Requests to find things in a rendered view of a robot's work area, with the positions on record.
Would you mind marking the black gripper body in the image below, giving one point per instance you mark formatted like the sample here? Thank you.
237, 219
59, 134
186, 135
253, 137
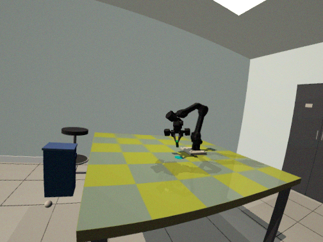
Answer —
167, 132

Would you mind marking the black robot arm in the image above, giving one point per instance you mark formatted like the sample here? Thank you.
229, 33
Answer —
177, 122

